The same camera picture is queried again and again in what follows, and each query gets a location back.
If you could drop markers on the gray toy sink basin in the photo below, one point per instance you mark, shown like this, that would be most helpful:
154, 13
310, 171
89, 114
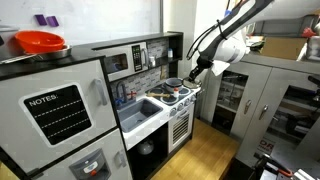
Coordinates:
136, 115

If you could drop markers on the white sign red letters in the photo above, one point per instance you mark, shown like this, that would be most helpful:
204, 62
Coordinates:
266, 146

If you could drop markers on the white toy oven door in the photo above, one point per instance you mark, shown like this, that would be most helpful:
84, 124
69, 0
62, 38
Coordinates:
173, 140

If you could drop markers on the purple magnet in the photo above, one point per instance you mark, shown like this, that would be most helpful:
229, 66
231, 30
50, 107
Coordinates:
41, 20
52, 21

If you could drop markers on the whiteboard panel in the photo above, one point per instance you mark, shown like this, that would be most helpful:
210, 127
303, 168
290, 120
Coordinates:
100, 16

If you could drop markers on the white shaker red cap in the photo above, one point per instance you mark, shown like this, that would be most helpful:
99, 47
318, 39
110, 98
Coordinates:
175, 93

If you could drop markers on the metal container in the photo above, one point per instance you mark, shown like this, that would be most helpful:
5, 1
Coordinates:
314, 48

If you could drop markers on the black white toy kitchen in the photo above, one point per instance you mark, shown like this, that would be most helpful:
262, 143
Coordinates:
83, 55

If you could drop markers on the small cardboard box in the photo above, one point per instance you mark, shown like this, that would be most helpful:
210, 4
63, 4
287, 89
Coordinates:
283, 48

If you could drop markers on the small white bottle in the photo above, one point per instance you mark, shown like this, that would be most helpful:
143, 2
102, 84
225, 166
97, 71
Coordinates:
170, 53

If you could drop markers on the gray glass door cabinet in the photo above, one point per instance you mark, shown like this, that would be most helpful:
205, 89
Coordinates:
260, 80

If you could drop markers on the small blue object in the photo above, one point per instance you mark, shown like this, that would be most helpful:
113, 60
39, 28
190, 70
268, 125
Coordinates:
227, 12

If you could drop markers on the wooden spatula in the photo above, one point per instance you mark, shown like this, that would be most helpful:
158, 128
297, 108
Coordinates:
158, 95

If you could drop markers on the gray toy faucet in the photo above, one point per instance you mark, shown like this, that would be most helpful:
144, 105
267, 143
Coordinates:
119, 87

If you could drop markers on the red object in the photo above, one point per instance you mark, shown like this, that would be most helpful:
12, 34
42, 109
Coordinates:
308, 32

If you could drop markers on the gray toy pot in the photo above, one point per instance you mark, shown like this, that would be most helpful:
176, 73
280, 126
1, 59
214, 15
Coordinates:
173, 85

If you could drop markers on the toy refrigerator with chalkboard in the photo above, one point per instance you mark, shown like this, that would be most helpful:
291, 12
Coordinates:
100, 113

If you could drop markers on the fridge door with dispenser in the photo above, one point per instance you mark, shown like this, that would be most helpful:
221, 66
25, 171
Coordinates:
113, 143

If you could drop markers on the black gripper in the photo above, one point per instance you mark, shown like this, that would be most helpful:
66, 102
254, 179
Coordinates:
204, 65

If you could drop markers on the small gray cup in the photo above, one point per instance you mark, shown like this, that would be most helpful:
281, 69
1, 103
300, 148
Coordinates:
152, 62

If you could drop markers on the toy microwave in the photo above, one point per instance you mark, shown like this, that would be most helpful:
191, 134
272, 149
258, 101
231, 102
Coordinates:
123, 71

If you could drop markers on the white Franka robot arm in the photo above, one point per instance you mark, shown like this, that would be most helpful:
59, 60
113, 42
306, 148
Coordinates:
233, 50

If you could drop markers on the orange plastic bowl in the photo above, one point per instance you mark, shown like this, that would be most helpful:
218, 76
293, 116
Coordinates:
40, 41

